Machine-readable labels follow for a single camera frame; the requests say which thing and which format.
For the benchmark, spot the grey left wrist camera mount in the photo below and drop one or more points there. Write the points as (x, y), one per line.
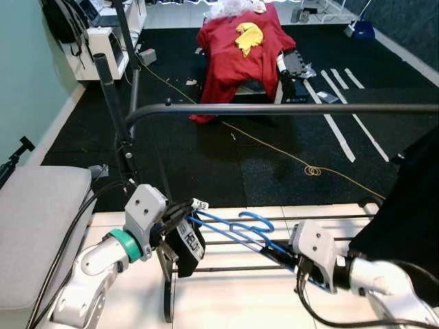
(144, 209)

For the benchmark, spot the black backpack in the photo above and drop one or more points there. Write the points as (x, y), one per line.
(62, 20)

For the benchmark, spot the blue plastic hanger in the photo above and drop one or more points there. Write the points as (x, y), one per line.
(226, 229)

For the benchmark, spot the black metal clothes rack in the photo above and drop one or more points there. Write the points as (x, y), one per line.
(309, 108)

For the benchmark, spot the black t-shirt with gold print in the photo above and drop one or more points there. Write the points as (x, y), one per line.
(405, 212)

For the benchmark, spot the red shirt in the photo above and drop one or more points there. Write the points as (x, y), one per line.
(233, 68)

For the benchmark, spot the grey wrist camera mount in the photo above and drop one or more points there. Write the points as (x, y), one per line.
(312, 243)
(144, 209)

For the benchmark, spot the blue dustpan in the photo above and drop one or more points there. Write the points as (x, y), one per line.
(365, 29)

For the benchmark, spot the black garment with printed band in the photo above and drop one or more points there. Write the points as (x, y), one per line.
(185, 264)

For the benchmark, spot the white cabinet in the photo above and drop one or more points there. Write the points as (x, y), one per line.
(106, 48)

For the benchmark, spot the long white floor strip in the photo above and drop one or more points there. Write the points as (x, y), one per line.
(339, 133)
(370, 133)

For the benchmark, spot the grey power adapter box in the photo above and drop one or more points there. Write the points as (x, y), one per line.
(147, 56)

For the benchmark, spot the thin black stand pole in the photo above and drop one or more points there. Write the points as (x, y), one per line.
(125, 31)

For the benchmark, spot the white plastic bag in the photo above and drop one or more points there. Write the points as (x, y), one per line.
(233, 7)

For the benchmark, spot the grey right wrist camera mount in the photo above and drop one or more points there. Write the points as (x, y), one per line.
(312, 243)

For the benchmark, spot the short white floor strip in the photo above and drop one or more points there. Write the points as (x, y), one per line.
(354, 79)
(339, 79)

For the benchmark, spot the black rubber floor mat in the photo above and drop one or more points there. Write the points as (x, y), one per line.
(206, 164)

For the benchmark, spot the black selfie stick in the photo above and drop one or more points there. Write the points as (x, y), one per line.
(20, 147)

